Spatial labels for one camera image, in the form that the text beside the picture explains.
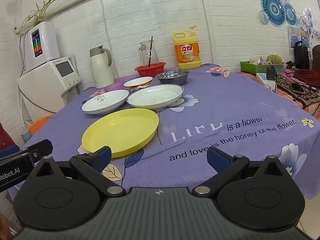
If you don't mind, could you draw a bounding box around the clear drinking glass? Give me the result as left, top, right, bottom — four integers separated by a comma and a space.
138, 41, 160, 67

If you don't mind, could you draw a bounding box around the medium blue paper fan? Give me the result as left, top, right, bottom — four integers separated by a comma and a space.
282, 2, 299, 26

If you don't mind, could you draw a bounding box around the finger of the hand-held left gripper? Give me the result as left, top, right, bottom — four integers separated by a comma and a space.
19, 139, 54, 162

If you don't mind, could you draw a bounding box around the white water purifier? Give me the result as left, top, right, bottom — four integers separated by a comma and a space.
21, 21, 60, 72

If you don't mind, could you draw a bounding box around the large blue paper fan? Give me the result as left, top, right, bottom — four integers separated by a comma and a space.
261, 0, 286, 27

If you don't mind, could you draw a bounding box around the white thermos jug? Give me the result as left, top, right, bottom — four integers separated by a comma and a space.
89, 45, 115, 89

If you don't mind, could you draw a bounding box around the purple floral tablecloth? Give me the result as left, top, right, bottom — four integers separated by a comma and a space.
7, 64, 320, 200

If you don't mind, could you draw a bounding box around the wall poster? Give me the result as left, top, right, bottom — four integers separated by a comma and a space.
288, 26, 312, 48

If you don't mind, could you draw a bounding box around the yellow detergent bottle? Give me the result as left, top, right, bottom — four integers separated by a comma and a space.
173, 25, 201, 70

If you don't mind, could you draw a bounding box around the black appliance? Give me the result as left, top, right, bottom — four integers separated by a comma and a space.
293, 41, 310, 70

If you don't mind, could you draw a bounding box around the stainless steel bowl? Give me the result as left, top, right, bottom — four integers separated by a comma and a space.
155, 70, 190, 86

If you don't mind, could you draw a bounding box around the white appliance with screen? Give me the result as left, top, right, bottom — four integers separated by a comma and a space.
17, 56, 83, 122

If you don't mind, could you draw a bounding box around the white wall conduit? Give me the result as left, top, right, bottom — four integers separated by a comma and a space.
196, 0, 214, 64

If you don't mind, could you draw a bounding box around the dark red object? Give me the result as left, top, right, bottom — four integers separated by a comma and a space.
0, 122, 19, 153

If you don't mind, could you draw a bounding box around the green potted plant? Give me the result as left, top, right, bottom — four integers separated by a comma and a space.
22, 0, 58, 28

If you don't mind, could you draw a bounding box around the white power strip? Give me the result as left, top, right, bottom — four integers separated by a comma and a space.
256, 72, 278, 90

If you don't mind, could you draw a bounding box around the yellow plastic plate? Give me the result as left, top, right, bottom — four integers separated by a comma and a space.
82, 108, 160, 158

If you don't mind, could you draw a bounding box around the dark red knitted cloth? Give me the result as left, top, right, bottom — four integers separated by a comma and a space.
294, 70, 320, 87

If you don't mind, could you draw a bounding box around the black stirring stick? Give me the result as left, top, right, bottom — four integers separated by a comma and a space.
148, 36, 153, 67

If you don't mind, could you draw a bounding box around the red-patterned white bowl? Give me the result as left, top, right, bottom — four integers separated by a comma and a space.
123, 76, 153, 93

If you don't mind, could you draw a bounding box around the red plastic colander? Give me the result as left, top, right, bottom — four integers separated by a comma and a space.
134, 62, 166, 77

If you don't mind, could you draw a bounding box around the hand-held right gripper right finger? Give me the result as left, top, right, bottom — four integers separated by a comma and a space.
191, 146, 295, 197

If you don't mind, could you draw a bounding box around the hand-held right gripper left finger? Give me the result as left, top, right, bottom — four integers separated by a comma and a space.
25, 145, 126, 197

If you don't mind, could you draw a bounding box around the grey-blue cup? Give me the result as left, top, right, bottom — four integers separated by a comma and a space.
21, 129, 33, 143

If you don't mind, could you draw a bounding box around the black power adapter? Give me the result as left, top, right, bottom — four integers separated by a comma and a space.
266, 66, 277, 81

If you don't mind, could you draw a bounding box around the white flower-print plate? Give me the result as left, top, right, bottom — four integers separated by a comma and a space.
82, 89, 130, 115

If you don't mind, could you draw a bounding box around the green box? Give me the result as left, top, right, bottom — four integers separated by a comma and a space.
240, 60, 284, 75

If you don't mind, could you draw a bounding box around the brown patterned cloth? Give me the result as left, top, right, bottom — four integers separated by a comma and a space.
275, 72, 320, 108

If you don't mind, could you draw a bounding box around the yellow fluffy scrubber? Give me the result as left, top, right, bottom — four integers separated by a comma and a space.
266, 54, 282, 64

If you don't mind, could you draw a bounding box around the white blue-rimmed plate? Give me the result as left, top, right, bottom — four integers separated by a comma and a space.
127, 84, 184, 110

